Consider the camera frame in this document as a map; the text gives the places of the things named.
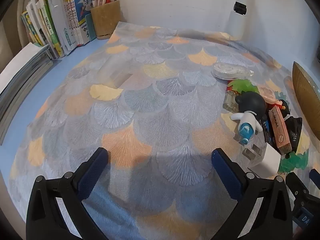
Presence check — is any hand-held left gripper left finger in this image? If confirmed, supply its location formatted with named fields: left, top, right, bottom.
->
left=26, top=147, right=108, bottom=240

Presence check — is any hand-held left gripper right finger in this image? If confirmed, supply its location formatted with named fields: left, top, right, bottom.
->
left=211, top=148, right=293, bottom=240

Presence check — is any white charger plug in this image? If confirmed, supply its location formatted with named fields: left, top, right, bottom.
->
left=241, top=142, right=282, bottom=173

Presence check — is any black pouch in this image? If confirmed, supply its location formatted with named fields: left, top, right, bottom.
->
left=285, top=116, right=303, bottom=153

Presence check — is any small glass jar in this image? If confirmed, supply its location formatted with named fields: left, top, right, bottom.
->
left=222, top=91, right=242, bottom=113

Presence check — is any black-headed white figurine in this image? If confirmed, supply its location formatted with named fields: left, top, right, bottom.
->
left=230, top=91, right=267, bottom=135

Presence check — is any amber ribbed glass bowl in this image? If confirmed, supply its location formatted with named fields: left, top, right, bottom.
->
left=292, top=61, right=320, bottom=150

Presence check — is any teal plastic leaf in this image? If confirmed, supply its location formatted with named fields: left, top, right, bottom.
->
left=279, top=151, right=310, bottom=174

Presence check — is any black rectangular case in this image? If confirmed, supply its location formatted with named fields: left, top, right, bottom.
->
left=260, top=119, right=273, bottom=145

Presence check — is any red cartoon figurine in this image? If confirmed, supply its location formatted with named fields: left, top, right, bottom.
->
left=269, top=97, right=290, bottom=117

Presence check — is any fan-pattern fabric mat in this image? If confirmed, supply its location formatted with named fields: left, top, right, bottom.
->
left=9, top=21, right=313, bottom=240

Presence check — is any bright green plastic leaf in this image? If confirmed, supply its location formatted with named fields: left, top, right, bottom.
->
left=227, top=79, right=260, bottom=98

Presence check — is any white correction tape dispenser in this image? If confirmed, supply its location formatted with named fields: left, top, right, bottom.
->
left=211, top=62, right=254, bottom=81

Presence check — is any stack of magazines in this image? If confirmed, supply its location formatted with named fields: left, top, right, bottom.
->
left=0, top=42, right=54, bottom=145

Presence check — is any teal bookend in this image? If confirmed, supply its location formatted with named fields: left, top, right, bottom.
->
left=85, top=14, right=97, bottom=42

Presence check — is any white lamp pole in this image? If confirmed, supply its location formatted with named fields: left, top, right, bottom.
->
left=229, top=0, right=250, bottom=39

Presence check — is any cork pen holder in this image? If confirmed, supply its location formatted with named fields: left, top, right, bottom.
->
left=90, top=0, right=121, bottom=40

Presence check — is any row of books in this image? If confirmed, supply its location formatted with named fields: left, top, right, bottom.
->
left=21, top=0, right=105, bottom=59

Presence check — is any black clip on pole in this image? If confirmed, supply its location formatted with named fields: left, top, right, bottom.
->
left=233, top=2, right=248, bottom=16

